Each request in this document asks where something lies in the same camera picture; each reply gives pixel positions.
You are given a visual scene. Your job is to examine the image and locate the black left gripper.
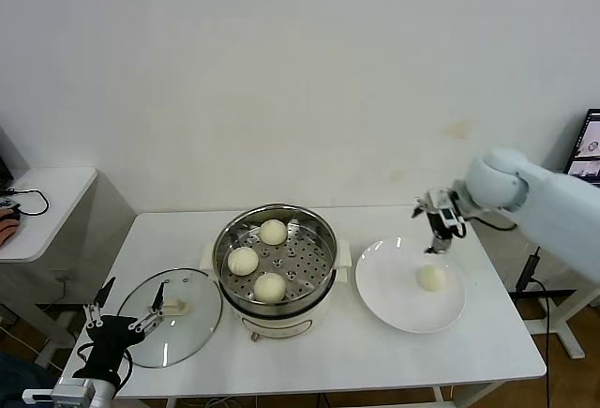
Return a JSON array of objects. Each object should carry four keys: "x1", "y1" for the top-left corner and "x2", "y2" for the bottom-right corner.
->
[{"x1": 72, "y1": 277, "x2": 166, "y2": 380}]

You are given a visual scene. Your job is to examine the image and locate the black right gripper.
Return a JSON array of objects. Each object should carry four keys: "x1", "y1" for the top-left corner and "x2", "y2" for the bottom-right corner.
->
[{"x1": 411, "y1": 187, "x2": 471, "y2": 255}]

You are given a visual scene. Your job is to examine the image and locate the white steamed baozi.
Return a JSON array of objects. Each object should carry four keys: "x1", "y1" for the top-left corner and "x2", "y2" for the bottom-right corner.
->
[
  {"x1": 259, "y1": 219, "x2": 289, "y2": 246},
  {"x1": 227, "y1": 247, "x2": 260, "y2": 277},
  {"x1": 415, "y1": 265, "x2": 447, "y2": 293},
  {"x1": 253, "y1": 272, "x2": 287, "y2": 304}
]

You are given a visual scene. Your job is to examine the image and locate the glass lid with cream handle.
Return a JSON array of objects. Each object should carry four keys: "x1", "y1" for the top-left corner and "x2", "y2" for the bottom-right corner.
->
[{"x1": 114, "y1": 266, "x2": 224, "y2": 370}]

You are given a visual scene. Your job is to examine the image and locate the stainless steel steamer basket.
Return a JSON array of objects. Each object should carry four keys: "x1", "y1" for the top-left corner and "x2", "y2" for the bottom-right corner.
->
[{"x1": 213, "y1": 203, "x2": 338, "y2": 316}]

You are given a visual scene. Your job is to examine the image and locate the person's bare hand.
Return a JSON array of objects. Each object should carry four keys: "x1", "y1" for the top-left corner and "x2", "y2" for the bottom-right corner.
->
[{"x1": 0, "y1": 205, "x2": 23, "y2": 248}]

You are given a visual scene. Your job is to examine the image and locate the large white table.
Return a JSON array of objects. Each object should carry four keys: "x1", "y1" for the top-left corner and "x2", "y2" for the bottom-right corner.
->
[{"x1": 56, "y1": 204, "x2": 548, "y2": 408}]

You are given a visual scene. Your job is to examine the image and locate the black metal floor bar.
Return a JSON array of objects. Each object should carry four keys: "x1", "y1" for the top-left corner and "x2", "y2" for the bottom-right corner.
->
[
  {"x1": 515, "y1": 289, "x2": 578, "y2": 309},
  {"x1": 36, "y1": 303, "x2": 102, "y2": 311}
]

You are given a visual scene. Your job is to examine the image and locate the white round plate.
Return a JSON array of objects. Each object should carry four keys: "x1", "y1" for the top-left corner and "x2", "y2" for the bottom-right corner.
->
[{"x1": 354, "y1": 237, "x2": 468, "y2": 337}]

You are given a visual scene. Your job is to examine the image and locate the white electric cooker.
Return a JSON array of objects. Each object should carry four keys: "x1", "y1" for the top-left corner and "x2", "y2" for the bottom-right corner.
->
[{"x1": 200, "y1": 238, "x2": 353, "y2": 344}]

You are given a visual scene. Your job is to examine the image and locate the grey open laptop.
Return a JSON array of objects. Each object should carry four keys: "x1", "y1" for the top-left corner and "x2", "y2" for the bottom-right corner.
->
[{"x1": 564, "y1": 108, "x2": 600, "y2": 189}]

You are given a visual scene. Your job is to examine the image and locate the white side table with label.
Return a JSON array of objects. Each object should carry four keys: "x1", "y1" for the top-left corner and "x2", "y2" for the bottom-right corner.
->
[{"x1": 522, "y1": 280, "x2": 600, "y2": 361}]

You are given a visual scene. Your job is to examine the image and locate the black cable with adapter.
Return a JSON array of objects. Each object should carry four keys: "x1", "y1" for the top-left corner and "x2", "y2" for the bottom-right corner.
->
[{"x1": 515, "y1": 247, "x2": 555, "y2": 408}]

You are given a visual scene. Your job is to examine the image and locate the black looped cable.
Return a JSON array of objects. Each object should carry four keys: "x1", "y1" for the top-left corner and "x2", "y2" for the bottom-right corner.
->
[{"x1": 7, "y1": 187, "x2": 51, "y2": 216}]

